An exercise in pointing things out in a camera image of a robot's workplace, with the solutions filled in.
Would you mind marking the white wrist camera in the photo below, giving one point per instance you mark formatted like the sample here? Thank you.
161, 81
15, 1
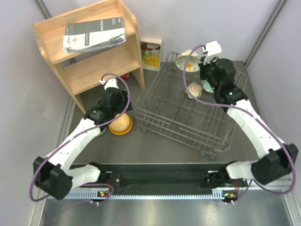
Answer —
110, 83
211, 51

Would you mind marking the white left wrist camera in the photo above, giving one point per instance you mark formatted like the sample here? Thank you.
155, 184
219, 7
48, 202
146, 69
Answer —
110, 83

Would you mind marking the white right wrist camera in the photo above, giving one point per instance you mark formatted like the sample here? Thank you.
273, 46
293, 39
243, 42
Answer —
211, 51

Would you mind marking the aluminium rail with cable duct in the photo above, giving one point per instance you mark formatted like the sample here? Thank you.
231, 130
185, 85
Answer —
106, 192

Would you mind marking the small red object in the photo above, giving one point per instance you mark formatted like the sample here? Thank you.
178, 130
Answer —
125, 76

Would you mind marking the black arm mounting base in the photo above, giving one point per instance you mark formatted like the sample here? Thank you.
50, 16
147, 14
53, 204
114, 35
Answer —
165, 179

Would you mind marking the yellow plastic bowl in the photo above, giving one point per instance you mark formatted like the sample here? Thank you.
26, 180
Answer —
125, 131

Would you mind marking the beige bird-pattern bowl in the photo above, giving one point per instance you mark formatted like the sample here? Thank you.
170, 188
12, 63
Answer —
121, 123

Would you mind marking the grey wire dish rack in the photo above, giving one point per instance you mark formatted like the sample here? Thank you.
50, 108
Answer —
167, 110

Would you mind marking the grey spiral-bound manual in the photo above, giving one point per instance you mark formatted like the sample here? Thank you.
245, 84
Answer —
94, 35

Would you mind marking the colourful paperback book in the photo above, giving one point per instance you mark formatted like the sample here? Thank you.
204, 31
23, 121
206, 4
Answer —
151, 54

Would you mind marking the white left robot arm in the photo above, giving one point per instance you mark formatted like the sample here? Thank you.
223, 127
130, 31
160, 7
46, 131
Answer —
53, 174

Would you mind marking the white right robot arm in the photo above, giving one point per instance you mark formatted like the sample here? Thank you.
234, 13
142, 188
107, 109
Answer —
275, 156

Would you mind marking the floral patterned ceramic bowl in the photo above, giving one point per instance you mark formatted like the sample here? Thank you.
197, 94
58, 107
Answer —
195, 89

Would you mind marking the wooden two-tier shelf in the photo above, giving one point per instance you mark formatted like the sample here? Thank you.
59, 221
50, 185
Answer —
84, 75

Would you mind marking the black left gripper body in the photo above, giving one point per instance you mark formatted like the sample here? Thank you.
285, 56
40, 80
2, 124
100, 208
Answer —
122, 105

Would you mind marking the pale green ceramic bowl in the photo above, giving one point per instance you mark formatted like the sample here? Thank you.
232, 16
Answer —
206, 87

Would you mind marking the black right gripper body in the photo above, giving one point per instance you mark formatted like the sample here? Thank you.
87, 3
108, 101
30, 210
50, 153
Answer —
206, 72

